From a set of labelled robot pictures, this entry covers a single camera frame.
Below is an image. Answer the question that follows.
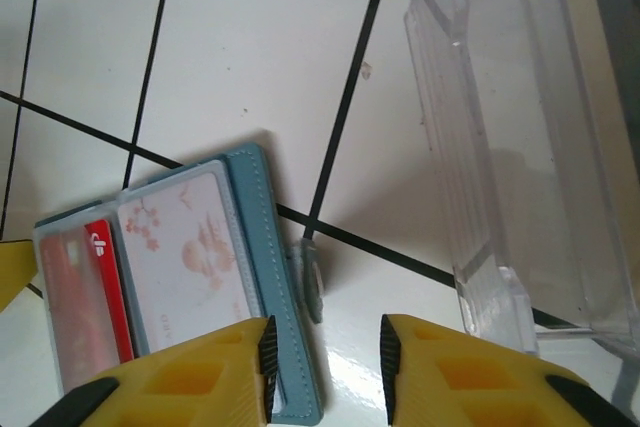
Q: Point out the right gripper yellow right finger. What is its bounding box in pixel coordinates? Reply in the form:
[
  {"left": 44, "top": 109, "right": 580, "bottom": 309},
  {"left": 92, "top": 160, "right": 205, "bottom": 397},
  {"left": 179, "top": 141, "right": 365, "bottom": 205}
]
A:
[{"left": 379, "top": 313, "right": 640, "bottom": 427}]

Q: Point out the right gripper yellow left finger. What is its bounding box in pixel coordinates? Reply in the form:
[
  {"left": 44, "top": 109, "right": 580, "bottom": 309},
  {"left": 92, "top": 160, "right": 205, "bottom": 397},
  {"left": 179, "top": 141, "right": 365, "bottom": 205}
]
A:
[{"left": 59, "top": 315, "right": 279, "bottom": 427}]

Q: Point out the red card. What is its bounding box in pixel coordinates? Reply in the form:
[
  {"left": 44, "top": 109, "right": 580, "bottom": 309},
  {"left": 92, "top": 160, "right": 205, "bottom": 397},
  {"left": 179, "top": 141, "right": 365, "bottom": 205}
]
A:
[{"left": 38, "top": 219, "right": 137, "bottom": 396}]

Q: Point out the white card with pink print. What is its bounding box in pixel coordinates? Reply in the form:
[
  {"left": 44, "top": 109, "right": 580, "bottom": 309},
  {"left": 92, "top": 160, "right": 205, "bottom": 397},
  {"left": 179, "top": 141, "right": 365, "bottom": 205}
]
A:
[{"left": 116, "top": 171, "right": 252, "bottom": 357}]

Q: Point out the teal leather card holder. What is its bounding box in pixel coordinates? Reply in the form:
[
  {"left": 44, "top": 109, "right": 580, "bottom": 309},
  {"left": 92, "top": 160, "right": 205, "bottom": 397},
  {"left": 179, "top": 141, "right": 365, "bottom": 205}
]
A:
[{"left": 32, "top": 142, "right": 332, "bottom": 422}]

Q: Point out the clear acrylic card box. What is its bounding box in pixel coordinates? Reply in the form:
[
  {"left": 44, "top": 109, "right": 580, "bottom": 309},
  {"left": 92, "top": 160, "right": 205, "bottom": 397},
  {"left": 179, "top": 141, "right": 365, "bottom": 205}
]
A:
[{"left": 402, "top": 0, "right": 640, "bottom": 354}]

